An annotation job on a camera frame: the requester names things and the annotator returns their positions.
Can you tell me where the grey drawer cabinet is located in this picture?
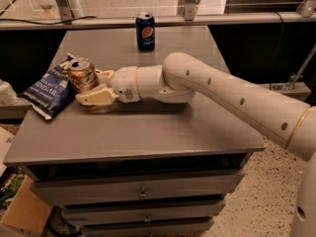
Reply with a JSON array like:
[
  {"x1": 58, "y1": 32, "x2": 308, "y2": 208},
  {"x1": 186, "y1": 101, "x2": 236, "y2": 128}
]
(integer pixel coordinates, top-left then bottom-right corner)
[{"x1": 3, "y1": 25, "x2": 267, "y2": 237}]

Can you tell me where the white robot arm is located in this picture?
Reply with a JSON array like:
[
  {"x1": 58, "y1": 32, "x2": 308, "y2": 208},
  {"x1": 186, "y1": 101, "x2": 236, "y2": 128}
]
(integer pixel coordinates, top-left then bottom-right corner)
[{"x1": 76, "y1": 52, "x2": 316, "y2": 237}]

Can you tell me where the blue Pepsi can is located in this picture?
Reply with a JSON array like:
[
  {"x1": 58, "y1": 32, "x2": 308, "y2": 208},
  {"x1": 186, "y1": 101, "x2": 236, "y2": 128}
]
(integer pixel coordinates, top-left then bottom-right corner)
[{"x1": 135, "y1": 12, "x2": 155, "y2": 51}]

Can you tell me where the blue chip bag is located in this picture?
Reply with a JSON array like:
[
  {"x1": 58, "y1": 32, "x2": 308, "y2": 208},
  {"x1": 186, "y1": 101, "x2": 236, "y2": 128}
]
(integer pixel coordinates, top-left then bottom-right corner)
[{"x1": 18, "y1": 53, "x2": 75, "y2": 120}]

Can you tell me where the metal railing frame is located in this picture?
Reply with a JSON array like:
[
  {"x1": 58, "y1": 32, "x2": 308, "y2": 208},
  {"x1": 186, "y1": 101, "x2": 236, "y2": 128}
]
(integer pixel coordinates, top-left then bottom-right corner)
[{"x1": 0, "y1": 0, "x2": 316, "y2": 32}]

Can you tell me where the black cable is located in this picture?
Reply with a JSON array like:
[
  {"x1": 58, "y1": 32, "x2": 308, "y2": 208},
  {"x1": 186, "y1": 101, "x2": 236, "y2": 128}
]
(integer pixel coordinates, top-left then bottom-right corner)
[{"x1": 0, "y1": 15, "x2": 97, "y2": 26}]

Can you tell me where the white object at left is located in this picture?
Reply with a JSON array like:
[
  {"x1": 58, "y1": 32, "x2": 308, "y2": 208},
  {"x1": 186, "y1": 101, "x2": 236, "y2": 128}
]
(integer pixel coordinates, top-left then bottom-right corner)
[{"x1": 0, "y1": 80, "x2": 19, "y2": 105}]

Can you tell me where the cardboard box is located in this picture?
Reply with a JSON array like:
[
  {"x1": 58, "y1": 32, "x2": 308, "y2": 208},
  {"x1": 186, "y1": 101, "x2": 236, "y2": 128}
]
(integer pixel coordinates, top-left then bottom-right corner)
[{"x1": 0, "y1": 176, "x2": 52, "y2": 237}]

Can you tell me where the orange soda can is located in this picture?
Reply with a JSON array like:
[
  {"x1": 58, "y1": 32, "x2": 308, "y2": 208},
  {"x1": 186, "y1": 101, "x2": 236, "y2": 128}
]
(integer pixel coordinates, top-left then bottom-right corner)
[{"x1": 67, "y1": 57, "x2": 98, "y2": 93}]

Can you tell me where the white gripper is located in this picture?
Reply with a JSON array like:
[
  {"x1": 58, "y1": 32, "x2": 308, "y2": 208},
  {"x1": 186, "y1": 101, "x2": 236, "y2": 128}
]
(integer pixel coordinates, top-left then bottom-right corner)
[{"x1": 76, "y1": 66, "x2": 140, "y2": 106}]

